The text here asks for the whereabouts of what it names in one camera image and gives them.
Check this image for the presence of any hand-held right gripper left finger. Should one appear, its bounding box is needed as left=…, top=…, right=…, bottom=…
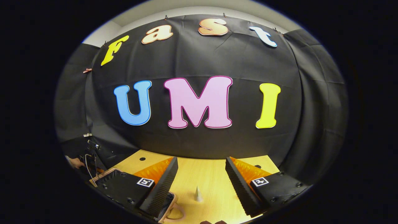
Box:
left=94, top=156, right=179, bottom=219

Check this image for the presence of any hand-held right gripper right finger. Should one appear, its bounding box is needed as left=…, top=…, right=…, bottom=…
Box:
left=225, top=156, right=311, bottom=218

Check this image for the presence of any black backdrop cloth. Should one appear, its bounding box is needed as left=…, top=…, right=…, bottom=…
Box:
left=54, top=14, right=349, bottom=187

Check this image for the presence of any thin white cable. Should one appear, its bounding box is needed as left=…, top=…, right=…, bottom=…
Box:
left=85, top=153, right=97, bottom=185

